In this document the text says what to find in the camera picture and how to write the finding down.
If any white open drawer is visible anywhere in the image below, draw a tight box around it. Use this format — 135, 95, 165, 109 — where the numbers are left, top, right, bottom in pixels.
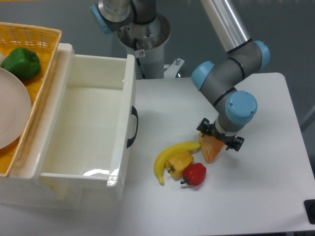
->
40, 55, 135, 199

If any orange triangle bread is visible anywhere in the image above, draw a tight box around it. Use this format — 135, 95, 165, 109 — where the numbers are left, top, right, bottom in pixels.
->
198, 133, 225, 163

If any yellow woven basket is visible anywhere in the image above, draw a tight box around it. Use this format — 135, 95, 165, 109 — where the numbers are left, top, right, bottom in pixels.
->
0, 22, 62, 177

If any yellow bell pepper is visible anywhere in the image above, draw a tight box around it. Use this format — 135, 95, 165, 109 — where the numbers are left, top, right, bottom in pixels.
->
165, 151, 194, 180

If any black drawer handle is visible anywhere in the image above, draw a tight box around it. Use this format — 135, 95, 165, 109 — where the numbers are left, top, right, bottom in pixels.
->
126, 106, 139, 148

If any green bell pepper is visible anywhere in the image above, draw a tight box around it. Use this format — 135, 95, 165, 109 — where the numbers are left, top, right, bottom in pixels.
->
1, 47, 41, 81

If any white plastic drawer unit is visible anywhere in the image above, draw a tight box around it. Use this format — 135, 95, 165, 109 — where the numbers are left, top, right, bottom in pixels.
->
0, 43, 82, 209

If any red bell pepper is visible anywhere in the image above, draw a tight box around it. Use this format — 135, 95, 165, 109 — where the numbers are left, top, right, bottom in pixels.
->
180, 163, 207, 186

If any beige round plate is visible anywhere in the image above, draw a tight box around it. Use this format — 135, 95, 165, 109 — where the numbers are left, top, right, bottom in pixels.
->
0, 69, 32, 148

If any black cable on pedestal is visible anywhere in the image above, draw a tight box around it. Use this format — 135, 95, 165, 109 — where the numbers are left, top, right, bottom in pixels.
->
134, 39, 148, 80

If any black object at table edge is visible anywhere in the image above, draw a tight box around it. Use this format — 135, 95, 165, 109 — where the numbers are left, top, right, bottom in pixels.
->
304, 199, 315, 225

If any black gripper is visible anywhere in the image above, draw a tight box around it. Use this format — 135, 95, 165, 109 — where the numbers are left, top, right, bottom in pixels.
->
196, 118, 245, 151

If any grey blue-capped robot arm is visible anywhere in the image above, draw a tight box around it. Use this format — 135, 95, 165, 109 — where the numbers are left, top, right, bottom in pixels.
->
91, 0, 270, 151

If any yellow banana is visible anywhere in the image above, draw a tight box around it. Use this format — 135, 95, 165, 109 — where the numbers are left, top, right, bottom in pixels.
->
154, 142, 201, 186

